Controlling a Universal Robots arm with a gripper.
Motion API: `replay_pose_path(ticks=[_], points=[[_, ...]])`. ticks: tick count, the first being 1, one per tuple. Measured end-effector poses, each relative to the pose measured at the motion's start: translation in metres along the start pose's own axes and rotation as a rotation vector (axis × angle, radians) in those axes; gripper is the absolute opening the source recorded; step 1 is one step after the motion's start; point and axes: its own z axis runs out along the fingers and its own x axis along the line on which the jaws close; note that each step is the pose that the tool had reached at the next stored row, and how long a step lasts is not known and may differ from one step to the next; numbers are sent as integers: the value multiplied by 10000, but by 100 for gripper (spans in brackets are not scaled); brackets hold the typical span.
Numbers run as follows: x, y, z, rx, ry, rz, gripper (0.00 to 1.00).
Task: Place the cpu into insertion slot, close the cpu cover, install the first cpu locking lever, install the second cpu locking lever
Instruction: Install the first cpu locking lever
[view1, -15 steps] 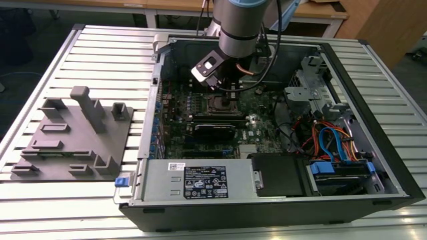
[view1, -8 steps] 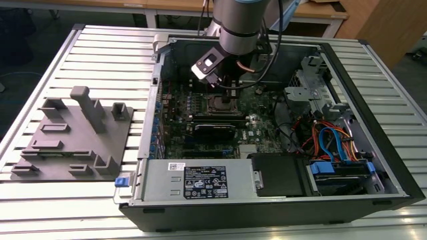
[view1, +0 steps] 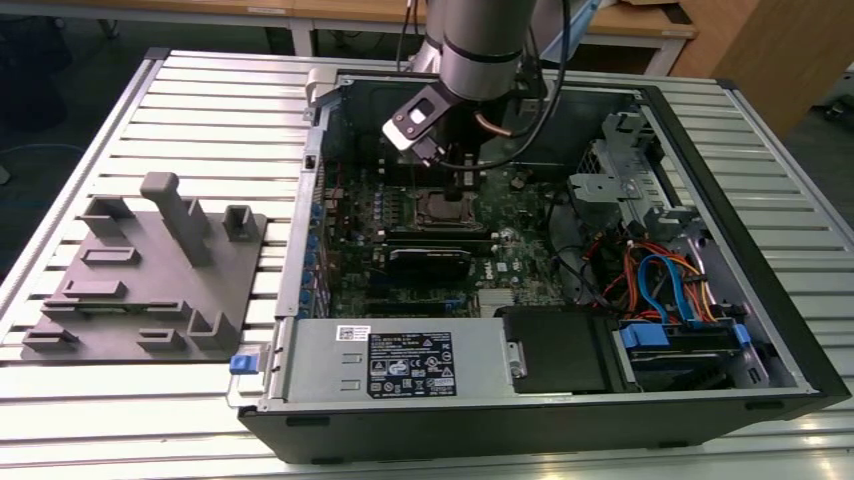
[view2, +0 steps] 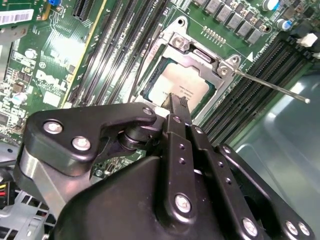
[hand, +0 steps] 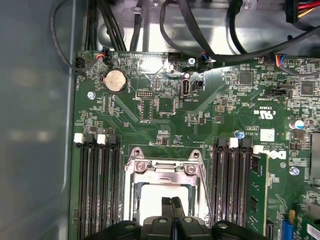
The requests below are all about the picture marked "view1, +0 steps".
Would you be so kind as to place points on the silver CPU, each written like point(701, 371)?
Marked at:
point(436, 210)

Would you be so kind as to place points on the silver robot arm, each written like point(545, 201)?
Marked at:
point(474, 45)

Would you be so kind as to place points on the CPU socket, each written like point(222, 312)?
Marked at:
point(447, 228)

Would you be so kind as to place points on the copper curved tube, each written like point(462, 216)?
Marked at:
point(487, 127)

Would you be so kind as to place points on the metal drive cage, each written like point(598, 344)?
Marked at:
point(601, 187)

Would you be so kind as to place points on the black graphics card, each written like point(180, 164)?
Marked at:
point(427, 267)

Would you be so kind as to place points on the green motherboard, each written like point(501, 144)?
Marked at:
point(534, 260)

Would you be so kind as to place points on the silver chipset heatsink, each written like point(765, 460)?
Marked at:
point(497, 297)

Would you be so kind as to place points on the grey case latch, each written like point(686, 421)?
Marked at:
point(319, 82)

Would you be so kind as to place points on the black plastic shroud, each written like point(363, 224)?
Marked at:
point(561, 350)

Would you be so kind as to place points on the blue disk carrier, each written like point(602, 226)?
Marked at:
point(643, 335)

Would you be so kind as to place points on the silver power supply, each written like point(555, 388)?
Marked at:
point(314, 370)

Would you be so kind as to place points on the grey parts rack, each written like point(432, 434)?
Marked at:
point(154, 280)

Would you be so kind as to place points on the blue plastic latch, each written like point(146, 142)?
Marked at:
point(242, 365)

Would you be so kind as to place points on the wooden cabinet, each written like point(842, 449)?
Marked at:
point(781, 50)

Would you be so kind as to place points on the black PC case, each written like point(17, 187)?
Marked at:
point(467, 435)

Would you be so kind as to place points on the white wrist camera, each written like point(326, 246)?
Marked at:
point(410, 125)

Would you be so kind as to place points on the wooden desk white frame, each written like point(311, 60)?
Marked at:
point(200, 6)
point(657, 27)

